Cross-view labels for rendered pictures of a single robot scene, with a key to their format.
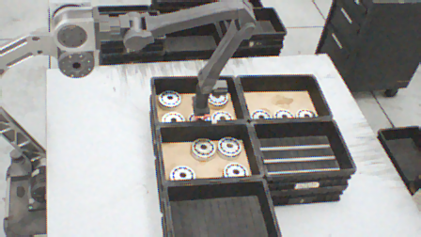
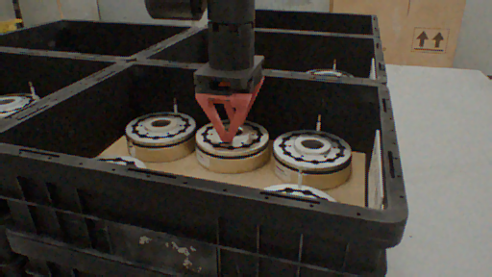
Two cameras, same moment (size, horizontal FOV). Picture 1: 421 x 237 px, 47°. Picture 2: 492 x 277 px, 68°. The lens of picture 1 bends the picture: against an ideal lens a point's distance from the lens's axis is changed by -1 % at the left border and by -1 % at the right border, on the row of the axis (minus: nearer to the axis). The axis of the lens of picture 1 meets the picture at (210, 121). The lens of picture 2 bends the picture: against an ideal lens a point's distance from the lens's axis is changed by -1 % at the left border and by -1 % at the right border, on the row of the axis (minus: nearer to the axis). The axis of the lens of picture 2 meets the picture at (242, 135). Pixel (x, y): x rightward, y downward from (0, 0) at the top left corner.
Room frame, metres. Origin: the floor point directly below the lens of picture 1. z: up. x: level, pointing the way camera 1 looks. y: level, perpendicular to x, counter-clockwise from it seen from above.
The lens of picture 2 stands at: (1.89, 0.31, 1.10)
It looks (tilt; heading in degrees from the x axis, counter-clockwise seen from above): 28 degrees down; 213
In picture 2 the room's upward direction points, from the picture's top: straight up
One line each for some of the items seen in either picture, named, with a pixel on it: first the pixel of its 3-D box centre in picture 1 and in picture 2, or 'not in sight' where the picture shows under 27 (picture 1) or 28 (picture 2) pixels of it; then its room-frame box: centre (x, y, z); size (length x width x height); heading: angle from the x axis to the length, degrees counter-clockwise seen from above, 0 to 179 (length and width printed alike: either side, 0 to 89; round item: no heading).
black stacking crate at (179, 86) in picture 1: (196, 108); (214, 155); (1.58, 0.07, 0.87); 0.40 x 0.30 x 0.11; 106
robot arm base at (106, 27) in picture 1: (106, 27); not in sight; (1.29, 0.39, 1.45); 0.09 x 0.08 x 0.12; 20
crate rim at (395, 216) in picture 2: (197, 100); (212, 117); (1.58, 0.07, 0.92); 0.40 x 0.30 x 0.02; 106
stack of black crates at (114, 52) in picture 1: (130, 53); not in sight; (2.49, 0.59, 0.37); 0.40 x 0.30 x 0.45; 110
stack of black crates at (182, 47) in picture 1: (189, 55); not in sight; (2.63, 0.22, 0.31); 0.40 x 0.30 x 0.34; 110
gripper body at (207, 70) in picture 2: (201, 101); (231, 49); (1.51, 0.05, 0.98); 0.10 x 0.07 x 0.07; 18
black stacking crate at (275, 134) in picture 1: (298, 155); (93, 62); (1.41, -0.40, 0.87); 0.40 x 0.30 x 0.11; 106
